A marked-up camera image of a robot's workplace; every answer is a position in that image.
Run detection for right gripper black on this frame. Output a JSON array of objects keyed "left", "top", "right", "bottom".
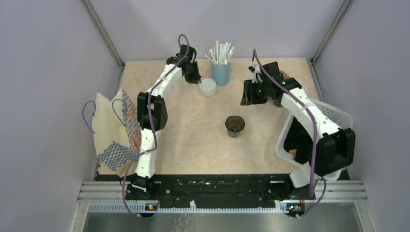
[{"left": 241, "top": 79, "right": 270, "bottom": 106}]

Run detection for stack of white lids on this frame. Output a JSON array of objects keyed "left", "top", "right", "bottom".
[{"left": 199, "top": 78, "right": 217, "bottom": 97}]

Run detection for single dark coffee cup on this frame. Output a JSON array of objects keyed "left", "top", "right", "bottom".
[{"left": 225, "top": 115, "right": 245, "bottom": 138}]

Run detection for stack of black cups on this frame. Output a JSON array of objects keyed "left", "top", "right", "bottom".
[{"left": 272, "top": 98, "right": 283, "bottom": 107}]

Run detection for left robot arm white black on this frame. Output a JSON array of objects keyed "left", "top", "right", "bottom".
[{"left": 122, "top": 44, "right": 201, "bottom": 200}]

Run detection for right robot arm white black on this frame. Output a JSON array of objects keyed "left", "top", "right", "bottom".
[{"left": 241, "top": 62, "right": 356, "bottom": 199}]

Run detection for patterned paper takeout bag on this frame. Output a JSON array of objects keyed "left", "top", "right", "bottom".
[{"left": 82, "top": 89, "right": 142, "bottom": 177}]

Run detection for blue straw holder cup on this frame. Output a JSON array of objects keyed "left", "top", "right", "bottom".
[{"left": 211, "top": 62, "right": 231, "bottom": 86}]

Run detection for bundle of white straws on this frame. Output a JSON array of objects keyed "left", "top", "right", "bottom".
[{"left": 205, "top": 40, "right": 238, "bottom": 66}]

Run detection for brown pulp cup carrier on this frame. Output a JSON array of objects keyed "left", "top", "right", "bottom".
[{"left": 280, "top": 70, "right": 290, "bottom": 79}]

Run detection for black cloth in basket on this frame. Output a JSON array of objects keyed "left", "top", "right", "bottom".
[{"left": 283, "top": 118, "right": 313, "bottom": 164}]

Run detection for white plastic basket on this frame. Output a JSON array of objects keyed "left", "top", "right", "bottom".
[{"left": 275, "top": 99, "right": 354, "bottom": 187}]

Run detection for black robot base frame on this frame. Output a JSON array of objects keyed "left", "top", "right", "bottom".
[{"left": 96, "top": 173, "right": 316, "bottom": 209}]

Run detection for white cable duct strip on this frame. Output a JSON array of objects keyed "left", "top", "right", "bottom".
[{"left": 88, "top": 200, "right": 302, "bottom": 214}]

